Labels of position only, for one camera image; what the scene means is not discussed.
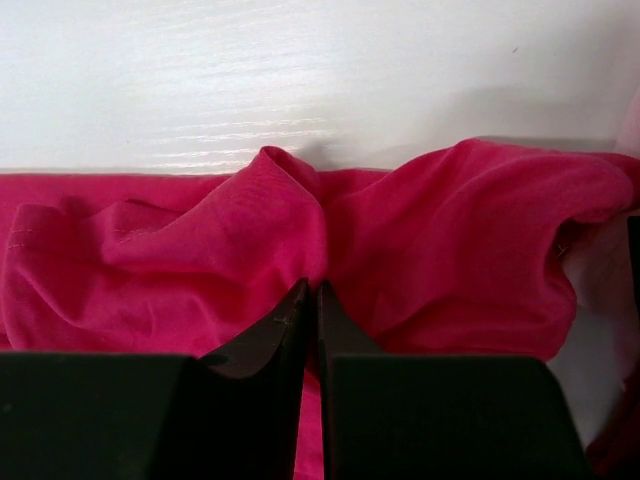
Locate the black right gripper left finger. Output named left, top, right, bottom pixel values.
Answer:
left=1, top=280, right=308, bottom=479

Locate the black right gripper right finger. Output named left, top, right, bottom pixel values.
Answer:
left=317, top=283, right=594, bottom=479

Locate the crimson red t shirt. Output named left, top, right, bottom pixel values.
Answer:
left=1, top=140, right=639, bottom=479

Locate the pink folded t shirt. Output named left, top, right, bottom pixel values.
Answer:
left=547, top=89, right=640, bottom=451

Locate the black folded t shirt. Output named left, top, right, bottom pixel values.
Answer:
left=627, top=215, right=640, bottom=264

